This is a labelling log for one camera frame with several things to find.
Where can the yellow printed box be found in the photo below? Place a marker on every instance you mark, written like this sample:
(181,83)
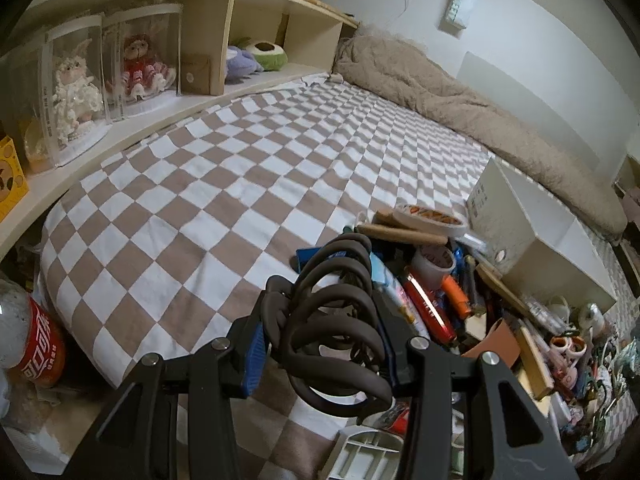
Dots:
(11,180)

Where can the white headboard panel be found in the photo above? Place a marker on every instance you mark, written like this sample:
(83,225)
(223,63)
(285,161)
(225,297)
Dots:
(540,110)

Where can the white hanging paper bag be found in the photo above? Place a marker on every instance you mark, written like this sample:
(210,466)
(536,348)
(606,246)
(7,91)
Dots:
(460,2)

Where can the red tube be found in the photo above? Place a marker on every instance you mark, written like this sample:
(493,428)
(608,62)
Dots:
(430,307)

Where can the white plastic organiser tray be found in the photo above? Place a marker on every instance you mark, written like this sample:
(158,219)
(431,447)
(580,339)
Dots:
(365,452)

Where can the brown white checkered bed sheet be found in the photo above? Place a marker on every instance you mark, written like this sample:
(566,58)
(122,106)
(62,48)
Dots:
(250,170)

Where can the wooden block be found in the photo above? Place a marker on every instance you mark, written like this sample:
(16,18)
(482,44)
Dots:
(536,362)

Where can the blue flat box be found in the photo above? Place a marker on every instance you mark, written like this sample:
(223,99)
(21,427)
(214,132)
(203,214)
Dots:
(306,259)

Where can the purple plush toy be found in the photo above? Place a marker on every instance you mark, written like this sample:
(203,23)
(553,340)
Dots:
(240,62)

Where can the beige tape roll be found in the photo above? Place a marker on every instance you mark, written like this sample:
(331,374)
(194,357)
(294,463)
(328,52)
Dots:
(434,262)

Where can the white storage box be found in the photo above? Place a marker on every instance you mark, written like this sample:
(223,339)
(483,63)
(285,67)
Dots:
(530,230)

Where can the green round plush toy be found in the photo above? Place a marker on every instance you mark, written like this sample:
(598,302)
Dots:
(269,55)

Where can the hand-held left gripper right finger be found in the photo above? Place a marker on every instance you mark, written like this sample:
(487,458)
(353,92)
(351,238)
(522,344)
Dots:
(401,362)

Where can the brown leather piece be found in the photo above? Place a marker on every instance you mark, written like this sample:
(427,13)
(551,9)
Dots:
(492,340)

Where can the beige fluffy blanket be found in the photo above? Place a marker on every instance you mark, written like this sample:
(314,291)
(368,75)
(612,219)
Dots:
(450,95)

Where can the orange marker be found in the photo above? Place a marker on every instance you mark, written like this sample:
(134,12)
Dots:
(456,296)

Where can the red teddy bear in case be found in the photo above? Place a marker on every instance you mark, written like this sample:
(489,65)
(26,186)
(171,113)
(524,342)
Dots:
(142,65)

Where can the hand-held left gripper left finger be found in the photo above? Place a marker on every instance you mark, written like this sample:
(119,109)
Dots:
(254,360)

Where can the red label cola bottle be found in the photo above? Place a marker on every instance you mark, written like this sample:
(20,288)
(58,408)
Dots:
(37,345)

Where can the black rubber tube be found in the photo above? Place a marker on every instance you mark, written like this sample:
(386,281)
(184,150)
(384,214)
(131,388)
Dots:
(330,320)

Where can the orange print tape roll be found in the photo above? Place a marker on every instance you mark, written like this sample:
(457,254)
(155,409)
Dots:
(430,217)

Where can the brown paper pouch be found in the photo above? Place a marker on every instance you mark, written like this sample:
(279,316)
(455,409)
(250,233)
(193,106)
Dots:
(196,74)

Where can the white dress doll in case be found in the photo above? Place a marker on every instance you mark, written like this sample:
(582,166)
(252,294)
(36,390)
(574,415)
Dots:
(75,90)

